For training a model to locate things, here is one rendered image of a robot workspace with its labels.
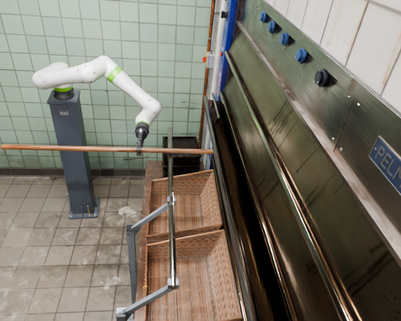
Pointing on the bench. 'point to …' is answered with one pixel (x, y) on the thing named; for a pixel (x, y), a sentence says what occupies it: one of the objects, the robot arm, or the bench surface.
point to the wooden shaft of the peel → (105, 149)
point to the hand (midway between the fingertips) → (139, 149)
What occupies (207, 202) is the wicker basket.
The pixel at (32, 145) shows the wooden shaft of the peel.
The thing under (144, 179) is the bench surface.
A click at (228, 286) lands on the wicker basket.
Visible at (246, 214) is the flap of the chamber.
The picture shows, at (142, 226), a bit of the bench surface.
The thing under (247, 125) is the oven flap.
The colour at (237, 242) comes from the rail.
